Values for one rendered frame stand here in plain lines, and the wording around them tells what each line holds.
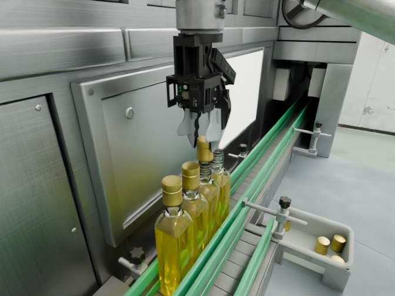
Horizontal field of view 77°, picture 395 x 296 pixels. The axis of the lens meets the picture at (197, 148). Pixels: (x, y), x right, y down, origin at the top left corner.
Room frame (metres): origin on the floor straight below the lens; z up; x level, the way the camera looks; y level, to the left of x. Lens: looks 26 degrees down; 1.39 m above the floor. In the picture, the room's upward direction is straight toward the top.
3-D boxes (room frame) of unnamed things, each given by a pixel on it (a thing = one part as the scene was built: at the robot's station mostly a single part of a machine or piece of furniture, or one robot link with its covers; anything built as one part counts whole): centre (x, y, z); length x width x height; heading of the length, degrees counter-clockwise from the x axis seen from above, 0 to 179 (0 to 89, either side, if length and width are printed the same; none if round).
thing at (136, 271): (0.34, 0.13, 0.94); 0.07 x 0.04 x 0.13; 59
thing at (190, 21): (0.43, -0.01, 1.41); 0.08 x 0.08 x 0.05
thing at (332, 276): (0.57, -0.32, 0.79); 0.27 x 0.17 x 0.08; 59
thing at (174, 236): (0.35, 0.04, 0.99); 0.06 x 0.06 x 0.21; 59
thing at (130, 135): (0.76, -0.05, 1.15); 0.90 x 0.03 x 0.34; 149
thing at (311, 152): (1.06, -0.53, 0.90); 0.17 x 0.05 x 0.22; 59
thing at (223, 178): (0.50, -0.05, 0.99); 0.06 x 0.06 x 0.21; 58
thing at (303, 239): (0.56, -0.34, 0.80); 0.22 x 0.17 x 0.09; 59
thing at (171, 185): (0.35, 0.04, 1.14); 0.04 x 0.04 x 0.04
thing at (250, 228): (0.52, -0.18, 0.85); 0.09 x 0.04 x 0.07; 59
